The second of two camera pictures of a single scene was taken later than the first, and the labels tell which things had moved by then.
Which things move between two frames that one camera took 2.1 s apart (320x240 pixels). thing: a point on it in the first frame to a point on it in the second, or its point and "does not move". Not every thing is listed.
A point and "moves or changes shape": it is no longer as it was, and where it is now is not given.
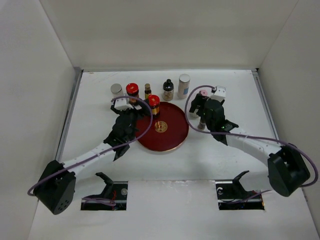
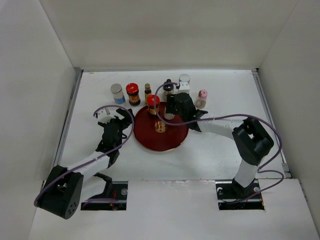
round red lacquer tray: x=167 y=132 does not move
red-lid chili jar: x=154 y=101 does not move
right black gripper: x=200 y=100 to x=171 y=100
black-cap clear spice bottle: x=201 y=125 moves or changes shape
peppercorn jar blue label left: x=116 y=90 does not move
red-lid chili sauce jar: x=132 y=89 does not move
